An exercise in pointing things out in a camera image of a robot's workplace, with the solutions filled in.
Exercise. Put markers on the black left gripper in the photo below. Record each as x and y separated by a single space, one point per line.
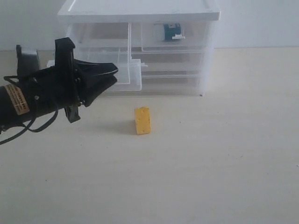
54 88

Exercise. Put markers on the yellow sponge block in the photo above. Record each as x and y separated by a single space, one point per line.
142 120

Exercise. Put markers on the white bottle blue label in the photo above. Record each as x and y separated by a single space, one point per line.
172 32

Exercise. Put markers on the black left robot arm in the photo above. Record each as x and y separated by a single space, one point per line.
13 104

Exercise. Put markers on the clear wide bottom drawer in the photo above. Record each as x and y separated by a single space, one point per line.
177 85

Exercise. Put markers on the clear wide drawer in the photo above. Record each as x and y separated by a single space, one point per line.
177 85
170 62

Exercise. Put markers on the clear wide middle drawer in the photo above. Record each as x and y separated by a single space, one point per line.
170 62

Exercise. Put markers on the white plastic drawer cabinet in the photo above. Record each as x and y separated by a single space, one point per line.
137 12

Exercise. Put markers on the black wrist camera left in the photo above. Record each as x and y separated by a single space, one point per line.
27 61

